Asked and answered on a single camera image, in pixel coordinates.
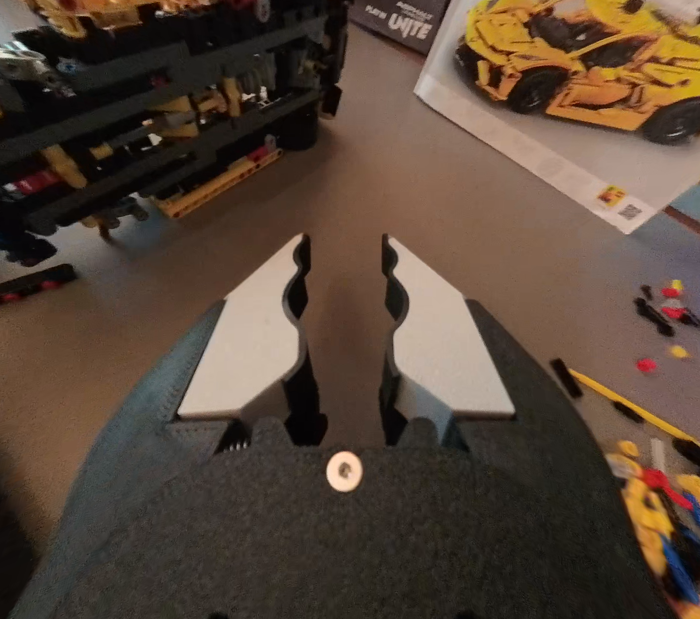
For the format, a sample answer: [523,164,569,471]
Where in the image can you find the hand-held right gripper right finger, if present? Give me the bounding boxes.
[380,234,516,445]

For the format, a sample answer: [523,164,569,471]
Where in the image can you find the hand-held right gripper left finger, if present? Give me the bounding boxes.
[178,234,329,445]

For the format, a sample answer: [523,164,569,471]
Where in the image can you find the black brick beam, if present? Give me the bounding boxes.
[0,264,77,305]

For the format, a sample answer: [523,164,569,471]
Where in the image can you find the short black brick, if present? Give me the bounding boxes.
[549,358,583,398]

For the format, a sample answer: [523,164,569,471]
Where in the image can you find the long yellow Lego axle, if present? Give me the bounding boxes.
[569,368,700,445]

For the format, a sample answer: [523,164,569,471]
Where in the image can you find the white car instruction booklet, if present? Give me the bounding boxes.
[414,0,700,235]

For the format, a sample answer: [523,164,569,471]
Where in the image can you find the pile of small bricks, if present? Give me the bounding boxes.
[607,439,700,614]

